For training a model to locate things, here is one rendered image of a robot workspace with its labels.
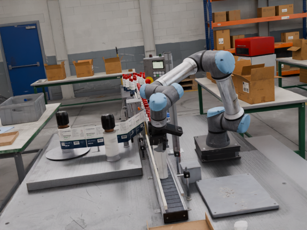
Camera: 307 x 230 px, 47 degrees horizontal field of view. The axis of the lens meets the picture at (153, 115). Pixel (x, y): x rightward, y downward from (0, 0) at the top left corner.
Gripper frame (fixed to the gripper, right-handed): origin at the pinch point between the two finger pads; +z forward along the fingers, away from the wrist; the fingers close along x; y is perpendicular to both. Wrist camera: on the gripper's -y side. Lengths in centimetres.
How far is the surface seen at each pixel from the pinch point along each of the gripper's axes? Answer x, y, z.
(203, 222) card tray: 40.0, -11.3, 3.4
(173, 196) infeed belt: 22.2, -1.1, 8.5
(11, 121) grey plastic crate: -173, 146, 127
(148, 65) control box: -73, 0, 0
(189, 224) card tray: 39.7, -5.3, 3.7
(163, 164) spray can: 0.0, 0.6, 11.1
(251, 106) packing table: -138, -109, 111
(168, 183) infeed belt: 9.3, -0.6, 15.9
